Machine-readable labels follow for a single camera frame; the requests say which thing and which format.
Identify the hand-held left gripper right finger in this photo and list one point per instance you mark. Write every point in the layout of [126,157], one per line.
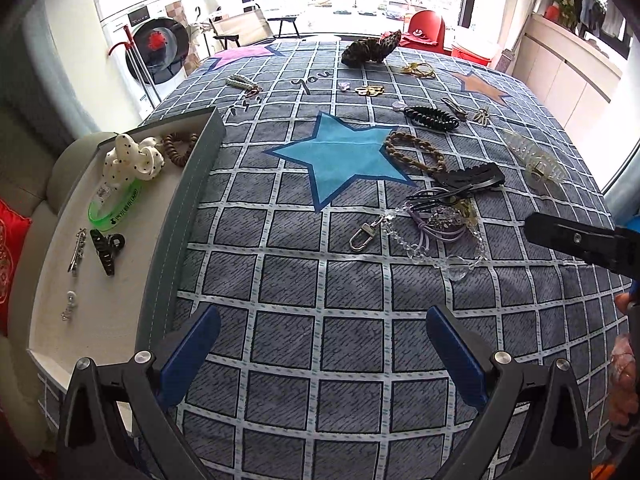
[457,350]

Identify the red embroidered cushion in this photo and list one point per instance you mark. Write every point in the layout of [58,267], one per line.
[12,260]

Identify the hanging clothes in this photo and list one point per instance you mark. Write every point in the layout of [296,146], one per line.
[600,15]

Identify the green plastic bangle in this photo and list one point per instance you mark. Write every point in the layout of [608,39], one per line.
[115,210]

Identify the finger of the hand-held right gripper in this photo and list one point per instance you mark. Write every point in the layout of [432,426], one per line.
[565,237]

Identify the bronze hair clip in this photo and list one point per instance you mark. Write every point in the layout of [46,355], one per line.
[482,116]

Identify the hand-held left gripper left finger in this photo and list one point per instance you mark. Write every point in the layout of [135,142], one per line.
[192,350]

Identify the gold butterfly hair clip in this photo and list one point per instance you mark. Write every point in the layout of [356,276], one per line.
[370,90]

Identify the grey curtain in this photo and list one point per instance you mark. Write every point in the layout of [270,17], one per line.
[50,75]

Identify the silver hair clip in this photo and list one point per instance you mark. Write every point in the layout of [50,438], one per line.
[77,252]

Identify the large black hair claw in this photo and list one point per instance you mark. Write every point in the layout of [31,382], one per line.
[470,177]

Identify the white cabinet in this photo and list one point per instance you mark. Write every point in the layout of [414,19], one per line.
[570,70]

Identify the thin black hair clip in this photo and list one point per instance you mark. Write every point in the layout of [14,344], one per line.
[430,195]

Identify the white polka dot scrunchie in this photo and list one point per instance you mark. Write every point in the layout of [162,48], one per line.
[132,160]

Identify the red bucket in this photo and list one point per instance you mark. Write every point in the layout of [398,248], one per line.
[470,54]

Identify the small black claw clip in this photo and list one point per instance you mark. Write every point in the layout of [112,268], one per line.
[105,250]

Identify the white washing machine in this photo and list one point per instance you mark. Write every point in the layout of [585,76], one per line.
[160,50]

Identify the blue plastic box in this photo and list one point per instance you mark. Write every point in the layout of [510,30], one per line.
[627,219]

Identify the leopard print scrunchie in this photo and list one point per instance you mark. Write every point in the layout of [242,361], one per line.
[367,50]

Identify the beige folding chair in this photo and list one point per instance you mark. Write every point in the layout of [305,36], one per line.
[240,27]

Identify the potted plant red pot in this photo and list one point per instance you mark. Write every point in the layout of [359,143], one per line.
[557,5]

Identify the grey checked star bedspread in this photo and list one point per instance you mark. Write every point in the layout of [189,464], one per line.
[320,340]

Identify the clear hair claw clip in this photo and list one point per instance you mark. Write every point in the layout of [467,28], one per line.
[535,157]

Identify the red chair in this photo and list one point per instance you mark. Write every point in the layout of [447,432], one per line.
[426,25]

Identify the beige sofa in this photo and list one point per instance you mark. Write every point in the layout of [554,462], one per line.
[15,385]

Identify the white umbrella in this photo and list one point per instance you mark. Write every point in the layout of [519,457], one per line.
[201,35]

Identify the person's right hand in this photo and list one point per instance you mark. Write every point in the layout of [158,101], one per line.
[627,370]

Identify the dark brown duckbill clip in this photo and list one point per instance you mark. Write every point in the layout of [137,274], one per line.
[454,107]

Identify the grey cardboard box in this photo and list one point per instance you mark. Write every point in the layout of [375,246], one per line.
[125,285]

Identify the small clear bead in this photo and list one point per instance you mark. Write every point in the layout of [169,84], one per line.
[398,106]

